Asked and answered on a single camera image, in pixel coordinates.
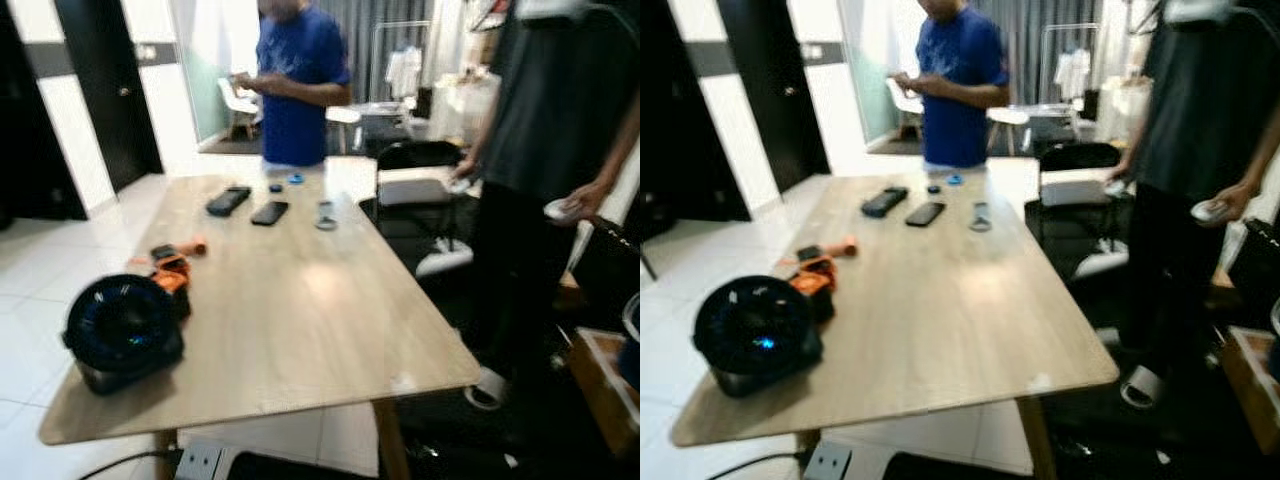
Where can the dark floor rug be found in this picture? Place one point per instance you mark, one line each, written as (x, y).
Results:
(1100, 445)

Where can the black bag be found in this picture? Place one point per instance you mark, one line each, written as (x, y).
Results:
(610, 275)
(1258, 270)

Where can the black oblong case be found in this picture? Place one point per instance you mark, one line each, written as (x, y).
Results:
(885, 201)
(228, 200)

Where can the white chair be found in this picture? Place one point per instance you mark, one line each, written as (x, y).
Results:
(903, 106)
(238, 105)

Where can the person in black shirt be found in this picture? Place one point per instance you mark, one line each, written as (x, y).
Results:
(1210, 110)
(560, 110)

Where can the black smartphone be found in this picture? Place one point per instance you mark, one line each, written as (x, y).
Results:
(270, 212)
(925, 213)

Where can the person in blue shirt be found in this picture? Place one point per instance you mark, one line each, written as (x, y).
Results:
(295, 100)
(955, 100)

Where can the orange and black tool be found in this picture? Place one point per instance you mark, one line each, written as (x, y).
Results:
(172, 272)
(815, 273)

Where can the metal clothes rack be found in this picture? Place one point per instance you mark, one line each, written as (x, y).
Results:
(404, 70)
(1072, 72)

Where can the black round desk fan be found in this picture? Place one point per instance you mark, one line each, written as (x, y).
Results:
(755, 335)
(122, 330)

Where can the white hand controller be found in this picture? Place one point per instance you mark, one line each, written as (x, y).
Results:
(462, 185)
(1115, 187)
(1206, 210)
(558, 209)

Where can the wooden crate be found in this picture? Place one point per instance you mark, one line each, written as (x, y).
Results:
(1250, 385)
(600, 390)

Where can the light wooden table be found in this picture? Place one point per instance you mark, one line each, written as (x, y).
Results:
(300, 300)
(930, 300)

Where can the white flat box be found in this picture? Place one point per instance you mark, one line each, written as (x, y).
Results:
(1072, 190)
(412, 190)

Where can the black office chair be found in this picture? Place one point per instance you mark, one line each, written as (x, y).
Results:
(420, 155)
(1080, 157)

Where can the black room door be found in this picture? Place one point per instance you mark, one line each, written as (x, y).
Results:
(690, 140)
(30, 130)
(110, 100)
(765, 100)

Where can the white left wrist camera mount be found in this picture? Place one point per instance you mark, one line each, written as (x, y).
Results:
(200, 462)
(828, 462)

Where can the white round stool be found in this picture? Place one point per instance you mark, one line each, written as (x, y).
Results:
(343, 115)
(1007, 117)

